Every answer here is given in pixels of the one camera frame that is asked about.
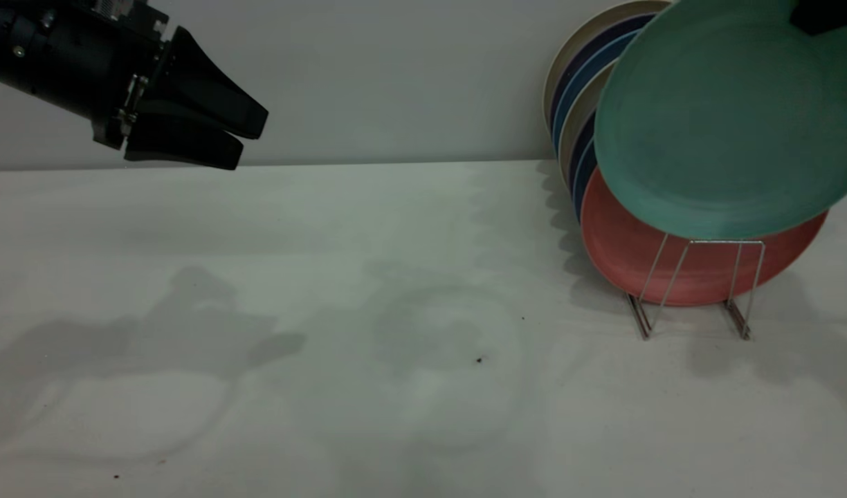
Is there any pink round plate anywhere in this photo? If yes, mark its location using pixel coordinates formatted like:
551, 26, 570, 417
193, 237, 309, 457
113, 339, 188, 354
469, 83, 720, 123
580, 166, 829, 307

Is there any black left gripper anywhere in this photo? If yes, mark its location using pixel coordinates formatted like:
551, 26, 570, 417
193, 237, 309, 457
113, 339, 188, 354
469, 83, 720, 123
64, 21, 269, 171

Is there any beige round plate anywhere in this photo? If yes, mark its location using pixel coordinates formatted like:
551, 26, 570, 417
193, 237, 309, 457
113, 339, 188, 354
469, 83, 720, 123
543, 1, 673, 125
558, 59, 619, 184

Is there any dark purple round plate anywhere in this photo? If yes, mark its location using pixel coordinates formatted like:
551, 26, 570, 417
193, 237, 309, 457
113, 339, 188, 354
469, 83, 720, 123
567, 111, 599, 189
548, 12, 658, 132

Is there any green round plate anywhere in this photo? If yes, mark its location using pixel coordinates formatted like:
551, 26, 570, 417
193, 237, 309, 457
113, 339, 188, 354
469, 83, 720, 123
594, 0, 847, 241

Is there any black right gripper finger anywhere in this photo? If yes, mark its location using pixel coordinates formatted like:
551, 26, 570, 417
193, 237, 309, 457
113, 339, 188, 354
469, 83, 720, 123
790, 0, 847, 37

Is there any metal wire plate rack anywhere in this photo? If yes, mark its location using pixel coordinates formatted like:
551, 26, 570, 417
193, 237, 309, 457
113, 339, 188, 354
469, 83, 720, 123
624, 232, 767, 342

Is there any teal blue round plate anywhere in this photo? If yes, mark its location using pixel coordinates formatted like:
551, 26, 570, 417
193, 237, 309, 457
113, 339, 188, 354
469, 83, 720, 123
552, 29, 639, 156

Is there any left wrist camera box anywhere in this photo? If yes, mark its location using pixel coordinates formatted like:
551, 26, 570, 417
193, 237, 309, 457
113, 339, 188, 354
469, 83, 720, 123
84, 0, 170, 39

